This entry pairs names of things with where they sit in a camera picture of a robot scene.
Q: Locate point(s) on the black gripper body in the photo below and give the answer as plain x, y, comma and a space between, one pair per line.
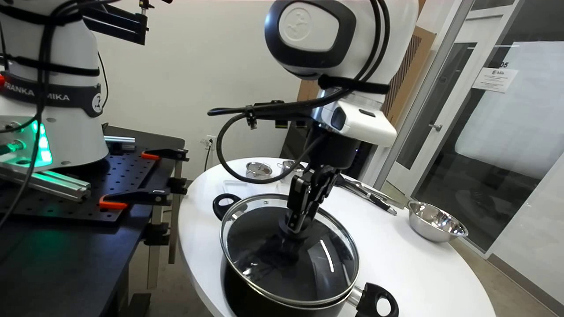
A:
332, 152

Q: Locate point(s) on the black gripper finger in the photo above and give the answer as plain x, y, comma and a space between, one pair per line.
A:
297, 203
322, 190

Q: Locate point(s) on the glass lid with black knob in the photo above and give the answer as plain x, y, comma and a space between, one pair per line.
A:
318, 270

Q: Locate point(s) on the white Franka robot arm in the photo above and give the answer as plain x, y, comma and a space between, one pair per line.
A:
306, 27

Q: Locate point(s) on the small open steel pot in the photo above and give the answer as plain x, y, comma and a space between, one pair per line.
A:
260, 169

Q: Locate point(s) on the black cabinet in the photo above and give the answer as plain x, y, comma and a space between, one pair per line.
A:
294, 141

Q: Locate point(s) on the plain cardboard box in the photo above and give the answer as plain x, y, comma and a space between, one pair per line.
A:
308, 90

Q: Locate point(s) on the steel mixing bowl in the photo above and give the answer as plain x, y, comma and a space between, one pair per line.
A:
438, 226

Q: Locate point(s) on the black breadboard plate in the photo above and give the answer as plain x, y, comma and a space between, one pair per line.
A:
126, 176

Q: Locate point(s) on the white paper door sign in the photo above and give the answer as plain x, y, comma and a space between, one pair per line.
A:
496, 79

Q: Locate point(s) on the black work table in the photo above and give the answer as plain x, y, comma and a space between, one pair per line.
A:
59, 270

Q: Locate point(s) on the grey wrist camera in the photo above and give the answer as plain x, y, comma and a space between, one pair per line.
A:
332, 116

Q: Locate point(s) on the white wall outlet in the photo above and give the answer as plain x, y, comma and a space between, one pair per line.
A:
211, 141

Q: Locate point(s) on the glass door with grey frame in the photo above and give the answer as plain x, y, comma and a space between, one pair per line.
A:
487, 194

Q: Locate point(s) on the aluminium rail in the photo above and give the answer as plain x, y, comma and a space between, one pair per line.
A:
54, 180

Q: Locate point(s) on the black camera bracket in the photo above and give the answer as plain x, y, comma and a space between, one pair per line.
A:
121, 23

